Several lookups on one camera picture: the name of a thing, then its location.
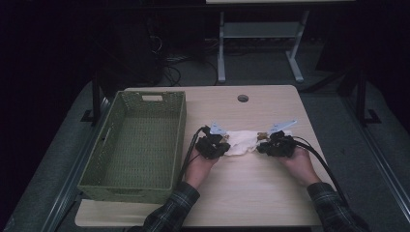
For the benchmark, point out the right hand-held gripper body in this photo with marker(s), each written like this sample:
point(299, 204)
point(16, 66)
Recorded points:
point(282, 145)

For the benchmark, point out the white metal desk frame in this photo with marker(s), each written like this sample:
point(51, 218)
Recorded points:
point(261, 30)

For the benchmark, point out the person's left hand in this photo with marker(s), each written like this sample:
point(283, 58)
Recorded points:
point(199, 169)

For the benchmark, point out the white cloth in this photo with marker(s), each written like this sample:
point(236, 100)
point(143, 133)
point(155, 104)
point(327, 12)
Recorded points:
point(240, 143)

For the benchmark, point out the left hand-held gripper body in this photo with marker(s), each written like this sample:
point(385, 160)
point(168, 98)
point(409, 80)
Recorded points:
point(209, 145)

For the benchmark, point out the dark cabinet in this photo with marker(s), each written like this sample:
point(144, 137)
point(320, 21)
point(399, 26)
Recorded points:
point(135, 48)

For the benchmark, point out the green woven basket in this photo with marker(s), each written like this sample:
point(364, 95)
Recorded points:
point(141, 145)

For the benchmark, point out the aluminium rail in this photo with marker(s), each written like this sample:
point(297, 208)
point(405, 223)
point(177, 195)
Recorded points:
point(74, 180)
point(380, 154)

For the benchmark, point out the grey round table grommet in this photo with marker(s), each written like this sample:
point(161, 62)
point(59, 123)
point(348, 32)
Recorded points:
point(242, 98)

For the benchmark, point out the person's right hand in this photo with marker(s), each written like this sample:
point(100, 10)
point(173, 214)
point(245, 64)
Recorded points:
point(299, 167)

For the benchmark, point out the black metal stand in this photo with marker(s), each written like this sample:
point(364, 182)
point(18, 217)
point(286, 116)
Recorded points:
point(95, 96)
point(361, 96)

